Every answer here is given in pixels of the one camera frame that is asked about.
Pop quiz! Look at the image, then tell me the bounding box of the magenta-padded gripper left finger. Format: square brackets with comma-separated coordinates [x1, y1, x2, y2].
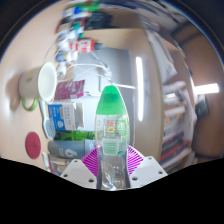
[59, 147, 100, 190]

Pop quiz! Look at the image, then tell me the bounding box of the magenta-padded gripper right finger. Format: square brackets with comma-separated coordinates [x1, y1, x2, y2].
[126, 145, 168, 190]

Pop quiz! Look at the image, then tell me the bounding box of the clear bottle with green cap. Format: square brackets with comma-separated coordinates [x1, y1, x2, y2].
[94, 85, 131, 191]

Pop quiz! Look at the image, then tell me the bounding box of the grey shaker bottle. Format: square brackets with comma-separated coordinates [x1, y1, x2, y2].
[47, 139, 97, 160]

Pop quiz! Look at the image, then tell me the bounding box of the blue and white carton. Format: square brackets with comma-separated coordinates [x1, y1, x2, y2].
[47, 101, 85, 132]

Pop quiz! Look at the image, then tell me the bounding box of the wooden shelf unit with books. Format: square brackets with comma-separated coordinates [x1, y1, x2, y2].
[146, 29, 201, 171]

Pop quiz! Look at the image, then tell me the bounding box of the white under-shelf light bar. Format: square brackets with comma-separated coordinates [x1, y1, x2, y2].
[135, 56, 145, 123]

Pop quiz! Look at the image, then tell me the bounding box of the white ceiling tube light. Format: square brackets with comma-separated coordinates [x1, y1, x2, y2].
[193, 82, 221, 96]

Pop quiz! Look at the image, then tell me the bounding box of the white mug with green handle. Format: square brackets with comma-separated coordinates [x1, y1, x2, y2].
[18, 61, 58, 112]

